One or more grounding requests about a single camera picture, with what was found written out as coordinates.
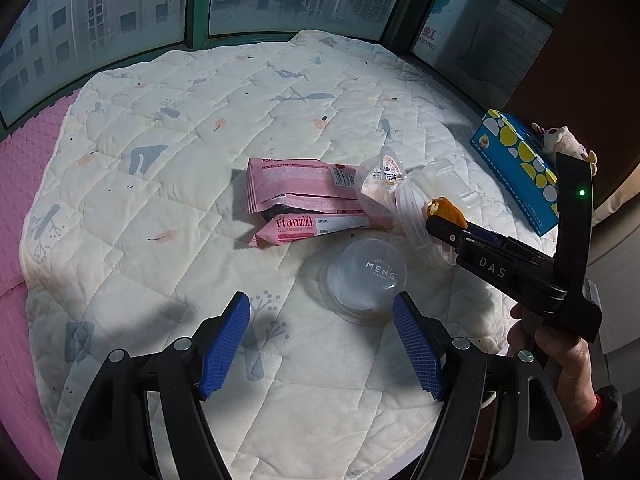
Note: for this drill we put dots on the clear plastic clamshell container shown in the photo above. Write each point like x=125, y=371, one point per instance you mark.
x=440, y=180

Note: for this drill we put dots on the person's right hand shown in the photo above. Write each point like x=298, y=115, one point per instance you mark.
x=570, y=375

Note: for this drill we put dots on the beige plush toy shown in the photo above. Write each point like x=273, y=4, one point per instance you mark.
x=562, y=140

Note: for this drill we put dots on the green window frame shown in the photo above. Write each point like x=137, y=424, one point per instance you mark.
x=197, y=5

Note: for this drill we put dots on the clear plastic lid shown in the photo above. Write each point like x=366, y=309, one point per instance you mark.
x=365, y=275

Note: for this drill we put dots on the white printed box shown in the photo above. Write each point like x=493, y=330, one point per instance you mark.
x=475, y=25

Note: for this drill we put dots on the small white-labelled pink packet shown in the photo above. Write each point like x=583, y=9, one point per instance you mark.
x=310, y=227

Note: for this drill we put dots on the person's right forearm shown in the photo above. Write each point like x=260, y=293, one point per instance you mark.
x=605, y=440

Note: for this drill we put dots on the cream printed quilt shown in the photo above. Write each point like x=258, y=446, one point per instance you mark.
x=175, y=270

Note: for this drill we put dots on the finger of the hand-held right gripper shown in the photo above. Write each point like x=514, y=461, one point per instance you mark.
x=487, y=236
x=490, y=265

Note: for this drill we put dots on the clear jelly cup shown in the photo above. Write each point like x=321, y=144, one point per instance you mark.
x=380, y=180

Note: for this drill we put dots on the large pink snack packet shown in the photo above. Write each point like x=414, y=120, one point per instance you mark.
x=300, y=182

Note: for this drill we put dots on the brown wooden panel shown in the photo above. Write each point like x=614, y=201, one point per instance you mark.
x=590, y=60

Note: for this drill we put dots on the pink foam mat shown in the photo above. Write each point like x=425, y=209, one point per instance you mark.
x=20, y=185

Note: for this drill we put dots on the blue patterned tissue box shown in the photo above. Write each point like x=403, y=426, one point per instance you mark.
x=515, y=170

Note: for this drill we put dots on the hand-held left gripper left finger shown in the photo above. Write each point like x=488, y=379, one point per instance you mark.
x=225, y=345

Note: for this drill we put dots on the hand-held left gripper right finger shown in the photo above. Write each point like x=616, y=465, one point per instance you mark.
x=417, y=345

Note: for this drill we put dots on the orange food scrap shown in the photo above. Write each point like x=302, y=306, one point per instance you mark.
x=445, y=210

